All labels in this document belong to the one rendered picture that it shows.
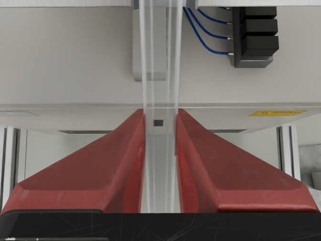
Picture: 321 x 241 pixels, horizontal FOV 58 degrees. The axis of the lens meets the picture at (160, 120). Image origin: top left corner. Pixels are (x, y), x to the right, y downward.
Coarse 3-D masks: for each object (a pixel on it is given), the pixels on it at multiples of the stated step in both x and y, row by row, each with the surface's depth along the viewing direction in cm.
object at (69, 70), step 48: (0, 48) 47; (48, 48) 47; (96, 48) 47; (192, 48) 47; (288, 48) 47; (0, 96) 46; (48, 96) 46; (96, 96) 46; (192, 96) 46; (240, 96) 46; (288, 96) 46
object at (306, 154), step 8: (320, 144) 107; (304, 152) 106; (312, 152) 106; (320, 152) 106; (304, 160) 105; (312, 160) 105; (320, 160) 105; (304, 168) 105; (312, 168) 105; (320, 168) 105; (304, 176) 105; (312, 176) 104; (320, 176) 99; (312, 184) 104; (320, 184) 100; (312, 192) 104; (320, 192) 104; (320, 200) 103; (320, 208) 103
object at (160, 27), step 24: (144, 0) 9; (168, 0) 9; (144, 24) 9; (168, 24) 9; (144, 48) 10; (168, 48) 10; (144, 72) 10; (168, 72) 10; (144, 96) 11; (168, 96) 11; (144, 120) 12; (168, 120) 12; (168, 144) 12; (168, 168) 13; (168, 192) 14
